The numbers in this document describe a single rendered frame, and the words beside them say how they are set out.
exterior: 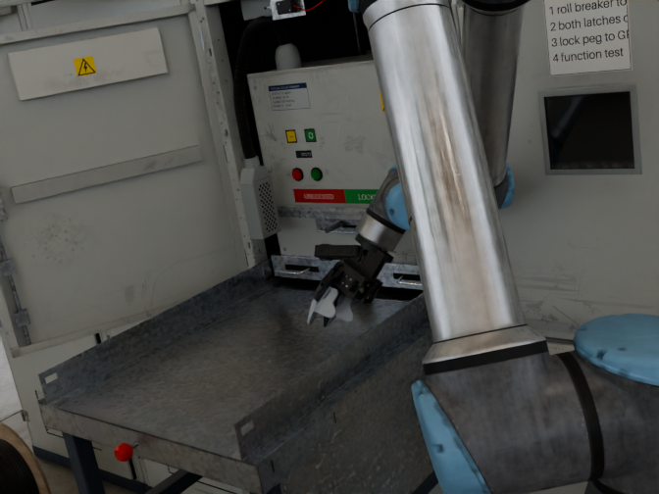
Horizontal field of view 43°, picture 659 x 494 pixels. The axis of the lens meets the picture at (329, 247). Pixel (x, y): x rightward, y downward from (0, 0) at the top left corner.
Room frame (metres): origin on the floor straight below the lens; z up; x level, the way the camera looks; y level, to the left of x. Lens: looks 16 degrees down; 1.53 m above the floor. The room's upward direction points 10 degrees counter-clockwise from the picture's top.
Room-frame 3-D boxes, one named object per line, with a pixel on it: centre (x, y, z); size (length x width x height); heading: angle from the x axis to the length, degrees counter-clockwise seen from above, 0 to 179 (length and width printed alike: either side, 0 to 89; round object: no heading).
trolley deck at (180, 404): (1.64, 0.19, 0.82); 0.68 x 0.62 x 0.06; 140
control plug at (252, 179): (2.02, 0.15, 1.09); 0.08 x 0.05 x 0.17; 140
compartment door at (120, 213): (2.04, 0.52, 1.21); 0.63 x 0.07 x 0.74; 111
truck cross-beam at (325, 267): (1.95, -0.07, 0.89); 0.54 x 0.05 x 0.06; 50
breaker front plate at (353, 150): (1.93, -0.06, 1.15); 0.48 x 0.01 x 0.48; 50
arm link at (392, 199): (1.52, -0.17, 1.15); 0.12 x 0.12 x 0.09; 0
